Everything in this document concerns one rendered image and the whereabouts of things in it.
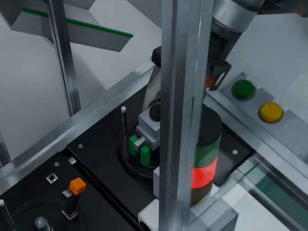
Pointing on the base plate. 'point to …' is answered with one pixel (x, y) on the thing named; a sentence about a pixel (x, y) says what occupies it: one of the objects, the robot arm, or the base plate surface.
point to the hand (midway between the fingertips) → (156, 119)
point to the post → (176, 105)
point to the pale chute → (91, 32)
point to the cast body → (149, 128)
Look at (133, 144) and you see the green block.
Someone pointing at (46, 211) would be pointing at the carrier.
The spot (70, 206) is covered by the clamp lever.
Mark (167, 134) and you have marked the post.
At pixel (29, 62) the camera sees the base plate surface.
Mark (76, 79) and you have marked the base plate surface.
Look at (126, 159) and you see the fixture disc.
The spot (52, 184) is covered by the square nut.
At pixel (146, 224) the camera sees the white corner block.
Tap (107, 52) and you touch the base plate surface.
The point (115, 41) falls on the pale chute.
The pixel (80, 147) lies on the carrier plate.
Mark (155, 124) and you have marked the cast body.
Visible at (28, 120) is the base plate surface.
